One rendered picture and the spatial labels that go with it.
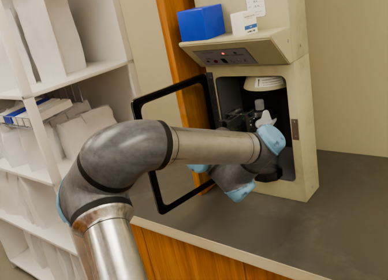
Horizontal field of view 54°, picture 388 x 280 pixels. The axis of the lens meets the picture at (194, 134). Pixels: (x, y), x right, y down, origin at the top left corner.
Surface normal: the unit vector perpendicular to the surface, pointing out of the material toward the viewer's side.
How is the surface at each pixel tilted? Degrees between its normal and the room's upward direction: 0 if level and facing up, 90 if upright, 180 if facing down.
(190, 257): 90
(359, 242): 0
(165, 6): 90
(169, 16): 90
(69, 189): 64
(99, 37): 90
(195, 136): 52
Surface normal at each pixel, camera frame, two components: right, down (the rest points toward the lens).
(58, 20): 0.83, 0.02
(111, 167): 0.14, 0.22
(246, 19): 0.59, 0.18
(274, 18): -0.61, 0.38
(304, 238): -0.18, -0.92
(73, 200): -0.57, -0.27
